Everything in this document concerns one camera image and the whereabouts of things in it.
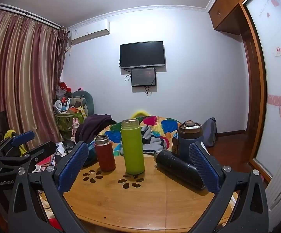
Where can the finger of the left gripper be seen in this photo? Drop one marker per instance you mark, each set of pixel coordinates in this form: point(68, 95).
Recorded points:
point(30, 159)
point(22, 137)

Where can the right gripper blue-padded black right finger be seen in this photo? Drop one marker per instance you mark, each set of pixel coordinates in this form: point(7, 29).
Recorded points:
point(250, 212)

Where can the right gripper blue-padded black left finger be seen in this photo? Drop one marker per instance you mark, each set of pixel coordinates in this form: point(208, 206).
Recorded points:
point(26, 212)

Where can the black thermos bottle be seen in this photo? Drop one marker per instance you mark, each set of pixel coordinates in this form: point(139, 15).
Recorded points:
point(179, 168)

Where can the green basket of toys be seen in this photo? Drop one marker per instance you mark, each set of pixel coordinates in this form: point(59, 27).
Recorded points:
point(72, 108)

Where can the dark purple garment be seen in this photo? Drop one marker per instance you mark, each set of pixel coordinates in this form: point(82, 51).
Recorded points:
point(92, 126)

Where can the red thermos bottle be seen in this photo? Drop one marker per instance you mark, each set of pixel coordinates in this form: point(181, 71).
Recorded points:
point(105, 153)

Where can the striped red gold curtain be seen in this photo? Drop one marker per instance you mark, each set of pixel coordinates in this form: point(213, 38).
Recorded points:
point(31, 62)

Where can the grey backpack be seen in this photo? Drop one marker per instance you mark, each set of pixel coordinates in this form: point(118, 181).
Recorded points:
point(209, 128)

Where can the wooden tag on mug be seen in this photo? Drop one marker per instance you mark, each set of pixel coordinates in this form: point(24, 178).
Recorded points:
point(174, 149)

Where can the blue grey travel mug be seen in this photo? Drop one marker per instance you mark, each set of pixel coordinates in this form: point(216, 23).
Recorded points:
point(187, 133)

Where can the green tall bottle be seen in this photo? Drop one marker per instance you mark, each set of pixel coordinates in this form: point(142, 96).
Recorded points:
point(132, 146)

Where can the grey striped clothing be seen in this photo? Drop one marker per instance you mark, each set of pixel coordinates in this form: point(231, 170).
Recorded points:
point(151, 143)

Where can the white air conditioner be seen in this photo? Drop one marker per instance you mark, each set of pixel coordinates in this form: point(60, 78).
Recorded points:
point(87, 31)

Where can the wooden overhead cabinet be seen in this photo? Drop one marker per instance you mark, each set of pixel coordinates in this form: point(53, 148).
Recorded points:
point(227, 16)

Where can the frosted sliding door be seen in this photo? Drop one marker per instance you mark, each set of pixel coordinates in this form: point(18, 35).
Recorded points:
point(266, 16)

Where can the small black wall monitor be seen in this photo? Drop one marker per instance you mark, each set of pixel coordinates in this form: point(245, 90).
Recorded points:
point(143, 77)

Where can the wall-mounted black television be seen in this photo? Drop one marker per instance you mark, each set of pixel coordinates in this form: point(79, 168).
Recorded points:
point(142, 54)

